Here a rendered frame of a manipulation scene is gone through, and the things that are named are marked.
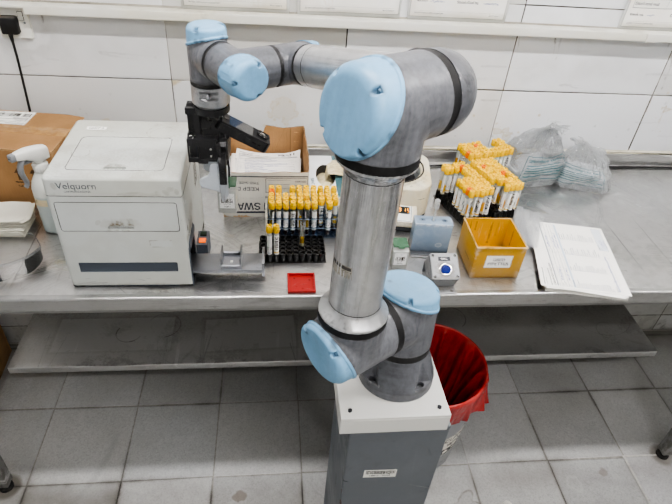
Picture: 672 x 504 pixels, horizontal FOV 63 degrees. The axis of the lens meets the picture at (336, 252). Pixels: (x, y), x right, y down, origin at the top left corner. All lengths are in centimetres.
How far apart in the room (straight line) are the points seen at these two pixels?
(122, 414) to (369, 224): 166
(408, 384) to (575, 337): 136
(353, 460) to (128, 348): 113
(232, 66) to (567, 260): 103
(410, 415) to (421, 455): 16
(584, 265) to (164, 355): 138
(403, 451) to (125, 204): 77
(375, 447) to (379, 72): 75
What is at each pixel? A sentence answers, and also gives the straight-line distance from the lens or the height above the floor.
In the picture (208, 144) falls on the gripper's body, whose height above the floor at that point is 125.
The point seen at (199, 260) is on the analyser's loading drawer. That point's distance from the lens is 138.
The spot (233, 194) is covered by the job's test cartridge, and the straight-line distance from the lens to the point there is 122.
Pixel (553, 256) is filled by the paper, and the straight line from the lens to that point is 161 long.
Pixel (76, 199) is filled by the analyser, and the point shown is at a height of 112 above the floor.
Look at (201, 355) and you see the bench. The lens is 202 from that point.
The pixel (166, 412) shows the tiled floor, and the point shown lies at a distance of 223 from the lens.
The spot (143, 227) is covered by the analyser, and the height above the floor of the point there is 105.
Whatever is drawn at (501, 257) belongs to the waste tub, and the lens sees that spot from 145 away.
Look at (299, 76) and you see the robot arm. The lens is 103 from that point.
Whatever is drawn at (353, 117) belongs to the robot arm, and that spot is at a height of 151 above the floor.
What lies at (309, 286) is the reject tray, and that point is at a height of 88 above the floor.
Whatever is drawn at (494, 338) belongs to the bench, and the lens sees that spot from 221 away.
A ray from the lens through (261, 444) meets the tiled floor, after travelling 211.
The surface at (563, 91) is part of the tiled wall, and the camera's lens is 201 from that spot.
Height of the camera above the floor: 178
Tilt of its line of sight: 38 degrees down
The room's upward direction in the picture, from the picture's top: 5 degrees clockwise
